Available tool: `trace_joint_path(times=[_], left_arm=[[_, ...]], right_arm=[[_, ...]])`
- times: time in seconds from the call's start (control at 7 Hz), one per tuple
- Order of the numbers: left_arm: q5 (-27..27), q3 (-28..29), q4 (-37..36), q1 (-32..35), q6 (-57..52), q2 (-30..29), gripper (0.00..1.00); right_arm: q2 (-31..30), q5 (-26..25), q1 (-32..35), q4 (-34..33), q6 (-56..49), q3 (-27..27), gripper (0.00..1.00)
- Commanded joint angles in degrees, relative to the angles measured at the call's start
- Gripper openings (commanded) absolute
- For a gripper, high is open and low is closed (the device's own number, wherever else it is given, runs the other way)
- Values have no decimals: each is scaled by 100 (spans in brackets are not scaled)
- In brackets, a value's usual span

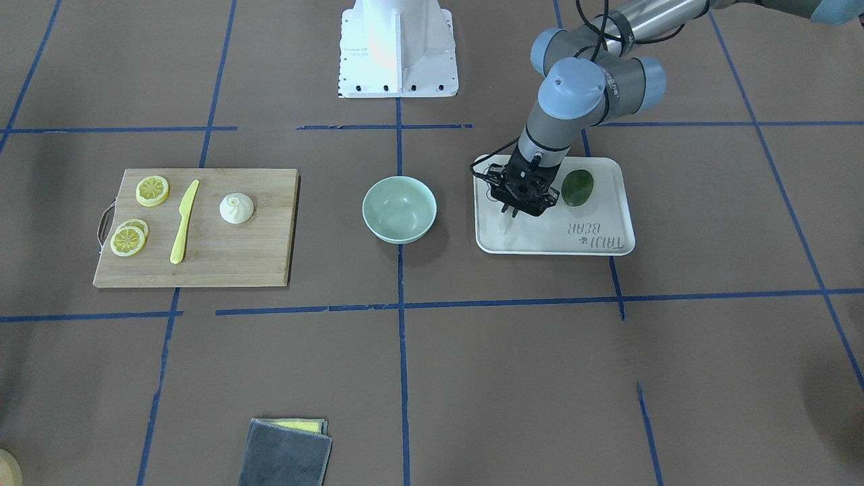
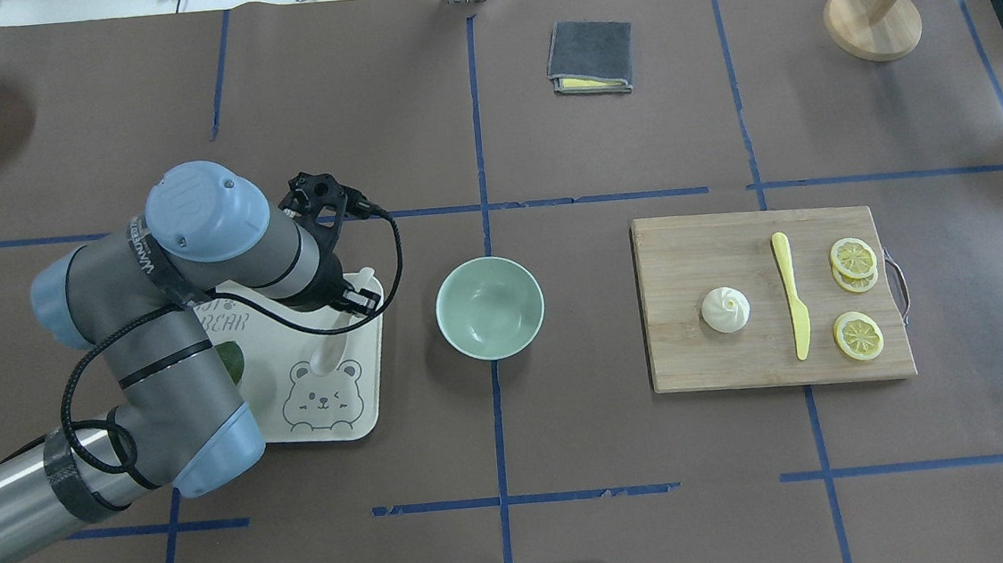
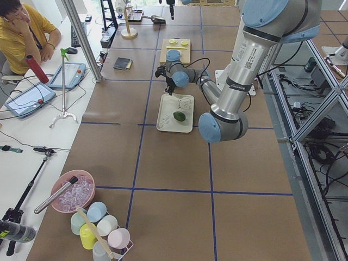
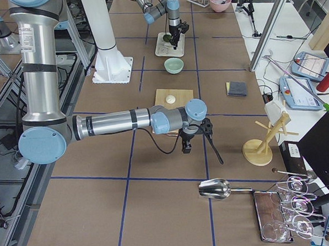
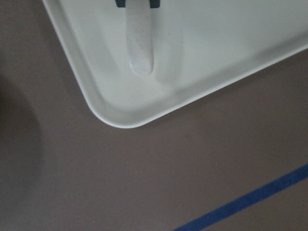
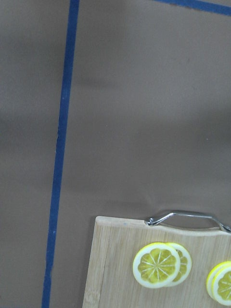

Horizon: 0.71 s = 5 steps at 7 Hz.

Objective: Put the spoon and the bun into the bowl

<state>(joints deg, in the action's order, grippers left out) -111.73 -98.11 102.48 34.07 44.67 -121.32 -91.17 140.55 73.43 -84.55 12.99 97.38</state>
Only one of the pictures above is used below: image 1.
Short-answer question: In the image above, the yellow plastic knife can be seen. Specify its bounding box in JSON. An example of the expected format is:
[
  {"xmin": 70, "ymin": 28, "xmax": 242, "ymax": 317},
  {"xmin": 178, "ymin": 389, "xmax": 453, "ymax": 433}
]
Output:
[{"xmin": 169, "ymin": 179, "xmax": 200, "ymax": 265}]

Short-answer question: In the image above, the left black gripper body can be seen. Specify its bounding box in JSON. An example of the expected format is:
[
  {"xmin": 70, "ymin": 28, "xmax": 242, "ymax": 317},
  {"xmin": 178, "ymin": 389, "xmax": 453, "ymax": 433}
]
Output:
[{"xmin": 487, "ymin": 145, "xmax": 561, "ymax": 217}]

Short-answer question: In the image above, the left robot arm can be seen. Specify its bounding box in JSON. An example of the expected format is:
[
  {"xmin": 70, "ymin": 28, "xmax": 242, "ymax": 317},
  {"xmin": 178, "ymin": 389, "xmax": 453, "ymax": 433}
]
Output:
[{"xmin": 472, "ymin": 1, "xmax": 862, "ymax": 218}]

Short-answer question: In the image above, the wooden cutting board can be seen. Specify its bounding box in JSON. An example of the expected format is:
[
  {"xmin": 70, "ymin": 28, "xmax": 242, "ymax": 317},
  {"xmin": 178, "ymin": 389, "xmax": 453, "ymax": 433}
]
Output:
[{"xmin": 93, "ymin": 168, "xmax": 300, "ymax": 288}]

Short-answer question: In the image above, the white plastic spoon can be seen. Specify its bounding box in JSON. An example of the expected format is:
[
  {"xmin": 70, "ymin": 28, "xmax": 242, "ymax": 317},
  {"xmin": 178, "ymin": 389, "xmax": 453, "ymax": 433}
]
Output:
[{"xmin": 496, "ymin": 213, "xmax": 513, "ymax": 237}]

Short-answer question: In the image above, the white pedestal column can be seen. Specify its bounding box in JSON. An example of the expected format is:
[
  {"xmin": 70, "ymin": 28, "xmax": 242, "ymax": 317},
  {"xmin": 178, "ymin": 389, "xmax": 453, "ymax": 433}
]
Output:
[{"xmin": 337, "ymin": 1, "xmax": 460, "ymax": 99}]

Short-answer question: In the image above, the green ceramic bowl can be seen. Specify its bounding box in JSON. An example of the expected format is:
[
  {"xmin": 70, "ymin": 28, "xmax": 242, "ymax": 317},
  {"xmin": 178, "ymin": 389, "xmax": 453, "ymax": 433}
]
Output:
[{"xmin": 362, "ymin": 175, "xmax": 437, "ymax": 245}]

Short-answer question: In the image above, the white plastic tray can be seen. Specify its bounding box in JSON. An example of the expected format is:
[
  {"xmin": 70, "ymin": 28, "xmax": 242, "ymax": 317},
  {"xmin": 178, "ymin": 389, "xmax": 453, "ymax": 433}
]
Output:
[{"xmin": 472, "ymin": 157, "xmax": 637, "ymax": 256}]

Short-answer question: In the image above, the green avocado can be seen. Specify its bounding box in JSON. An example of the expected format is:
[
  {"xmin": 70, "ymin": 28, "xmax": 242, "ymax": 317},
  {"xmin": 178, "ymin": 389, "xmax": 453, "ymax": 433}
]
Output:
[{"xmin": 560, "ymin": 169, "xmax": 595, "ymax": 207}]

